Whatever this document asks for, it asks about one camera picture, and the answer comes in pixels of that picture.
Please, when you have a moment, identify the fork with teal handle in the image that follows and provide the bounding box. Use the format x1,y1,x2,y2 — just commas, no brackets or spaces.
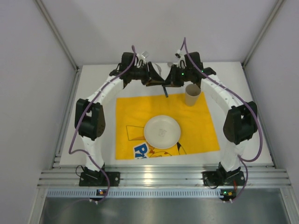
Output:
157,63,170,98

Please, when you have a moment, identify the beige cup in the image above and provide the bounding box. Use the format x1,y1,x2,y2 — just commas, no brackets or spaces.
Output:
185,84,201,106

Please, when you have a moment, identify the cream round plate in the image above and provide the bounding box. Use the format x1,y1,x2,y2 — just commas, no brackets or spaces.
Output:
143,115,181,149

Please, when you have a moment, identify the yellow cartoon cloth placemat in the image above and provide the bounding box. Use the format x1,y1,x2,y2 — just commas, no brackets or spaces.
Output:
115,93,220,160

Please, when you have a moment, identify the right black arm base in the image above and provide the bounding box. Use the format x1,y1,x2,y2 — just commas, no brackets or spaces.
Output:
202,162,245,189

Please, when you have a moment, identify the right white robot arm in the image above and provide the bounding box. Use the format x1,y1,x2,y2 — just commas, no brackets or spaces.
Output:
164,50,257,187

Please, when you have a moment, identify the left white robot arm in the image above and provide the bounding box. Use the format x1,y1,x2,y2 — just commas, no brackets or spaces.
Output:
74,52,165,184

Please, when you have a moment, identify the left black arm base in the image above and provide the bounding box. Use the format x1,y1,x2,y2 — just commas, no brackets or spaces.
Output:
75,165,121,187

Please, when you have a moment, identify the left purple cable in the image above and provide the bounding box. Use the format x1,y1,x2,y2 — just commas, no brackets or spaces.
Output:
68,45,137,205

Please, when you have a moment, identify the left aluminium frame post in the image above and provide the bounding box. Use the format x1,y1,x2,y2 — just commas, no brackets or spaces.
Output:
33,0,79,70

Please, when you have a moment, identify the aluminium frame post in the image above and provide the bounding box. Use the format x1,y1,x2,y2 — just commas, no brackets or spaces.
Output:
241,0,286,69
33,0,79,70

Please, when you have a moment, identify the right aluminium frame post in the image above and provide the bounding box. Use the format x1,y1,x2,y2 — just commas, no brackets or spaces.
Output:
241,0,286,69

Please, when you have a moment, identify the aluminium mounting rail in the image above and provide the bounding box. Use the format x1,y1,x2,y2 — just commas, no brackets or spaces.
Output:
37,165,291,188

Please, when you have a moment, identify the slotted grey cable duct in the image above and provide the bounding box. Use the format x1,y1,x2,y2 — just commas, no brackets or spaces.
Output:
46,188,243,199

